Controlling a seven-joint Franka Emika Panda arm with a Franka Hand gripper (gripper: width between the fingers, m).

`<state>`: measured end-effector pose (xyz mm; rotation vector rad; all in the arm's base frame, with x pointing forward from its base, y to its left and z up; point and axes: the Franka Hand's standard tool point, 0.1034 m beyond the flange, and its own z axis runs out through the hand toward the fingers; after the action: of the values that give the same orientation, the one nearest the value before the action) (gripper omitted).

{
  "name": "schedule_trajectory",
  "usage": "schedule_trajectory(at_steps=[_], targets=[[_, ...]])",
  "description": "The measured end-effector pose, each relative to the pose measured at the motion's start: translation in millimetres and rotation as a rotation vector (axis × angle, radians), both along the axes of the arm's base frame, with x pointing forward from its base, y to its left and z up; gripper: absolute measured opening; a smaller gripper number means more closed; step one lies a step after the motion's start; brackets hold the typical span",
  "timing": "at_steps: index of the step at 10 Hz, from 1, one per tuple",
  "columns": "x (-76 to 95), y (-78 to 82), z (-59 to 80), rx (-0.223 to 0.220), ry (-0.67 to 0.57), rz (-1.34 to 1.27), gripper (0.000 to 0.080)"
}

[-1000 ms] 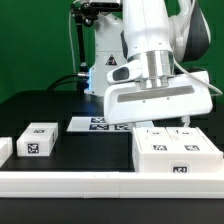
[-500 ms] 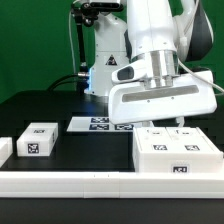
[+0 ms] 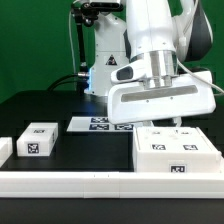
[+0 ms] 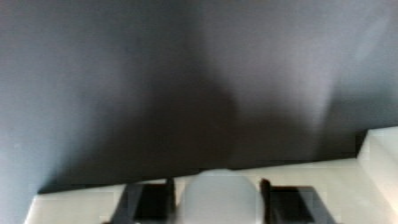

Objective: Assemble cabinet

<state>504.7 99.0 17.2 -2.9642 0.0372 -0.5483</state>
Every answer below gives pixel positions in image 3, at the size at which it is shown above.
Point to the white cabinet body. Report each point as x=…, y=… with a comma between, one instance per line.
x=174, y=162

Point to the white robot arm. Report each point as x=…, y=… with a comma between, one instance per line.
x=139, y=49

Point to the white cabinet top box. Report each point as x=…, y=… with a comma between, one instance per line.
x=37, y=140

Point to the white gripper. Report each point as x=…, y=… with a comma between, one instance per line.
x=131, y=102

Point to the white marker base sheet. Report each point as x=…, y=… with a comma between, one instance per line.
x=101, y=124

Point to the white U-shaped fence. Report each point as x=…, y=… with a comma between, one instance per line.
x=105, y=184

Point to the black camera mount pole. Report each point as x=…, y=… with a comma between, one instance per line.
x=81, y=36

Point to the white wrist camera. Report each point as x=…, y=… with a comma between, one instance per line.
x=129, y=73

